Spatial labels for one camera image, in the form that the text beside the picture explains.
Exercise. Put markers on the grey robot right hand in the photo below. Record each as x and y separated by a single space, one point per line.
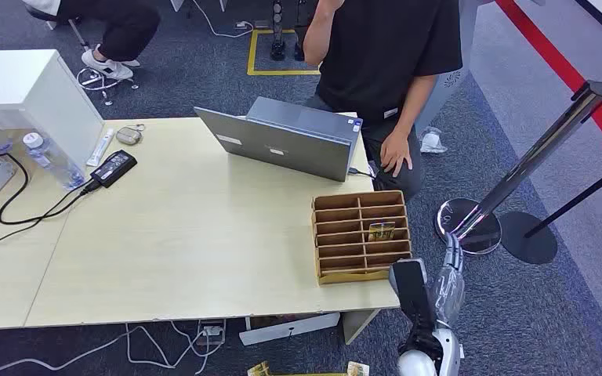
449 296

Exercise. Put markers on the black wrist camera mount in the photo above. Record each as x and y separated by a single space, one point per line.
412 285

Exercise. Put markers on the white power strip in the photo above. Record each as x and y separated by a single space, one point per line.
211 329

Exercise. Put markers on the person's right forearm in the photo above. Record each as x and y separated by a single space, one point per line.
316 36

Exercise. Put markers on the white cabinet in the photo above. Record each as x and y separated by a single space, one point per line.
26 88

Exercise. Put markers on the black power adapter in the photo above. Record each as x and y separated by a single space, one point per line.
113 168

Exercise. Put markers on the grey open laptop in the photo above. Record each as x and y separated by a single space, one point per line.
285 145

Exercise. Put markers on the small yellow green card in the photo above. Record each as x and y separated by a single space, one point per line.
381 232

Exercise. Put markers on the chrome base stool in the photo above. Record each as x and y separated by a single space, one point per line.
96 78

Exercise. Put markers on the yellow card on floor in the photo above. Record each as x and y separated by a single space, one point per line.
358 369
259 370

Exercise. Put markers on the white tube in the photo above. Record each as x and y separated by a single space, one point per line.
100 148

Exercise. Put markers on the yellow floor tape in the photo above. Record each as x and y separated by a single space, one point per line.
251 52

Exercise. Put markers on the white flat box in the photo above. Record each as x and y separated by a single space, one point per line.
290 329

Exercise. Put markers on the clear plastic water bottle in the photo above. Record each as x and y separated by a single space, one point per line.
51 161

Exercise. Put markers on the wooden table leg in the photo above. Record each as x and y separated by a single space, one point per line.
355 324

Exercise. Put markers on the black stanchion post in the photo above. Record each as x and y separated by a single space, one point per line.
527 238

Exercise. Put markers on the black stand leg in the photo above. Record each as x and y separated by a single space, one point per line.
278 31
299 36

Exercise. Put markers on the red barrier belt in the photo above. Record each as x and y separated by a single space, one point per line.
540 41

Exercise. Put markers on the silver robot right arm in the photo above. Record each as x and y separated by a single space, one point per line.
425 360

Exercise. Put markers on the person's left hand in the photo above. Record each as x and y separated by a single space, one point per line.
395 151

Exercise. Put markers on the person's left forearm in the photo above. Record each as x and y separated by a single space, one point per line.
418 101

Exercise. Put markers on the cardboard slotted card organizer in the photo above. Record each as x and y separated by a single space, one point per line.
340 228

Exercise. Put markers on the chrome stanchion post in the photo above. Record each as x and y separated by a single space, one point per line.
529 163

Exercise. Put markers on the seated person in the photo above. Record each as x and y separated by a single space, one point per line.
124 31

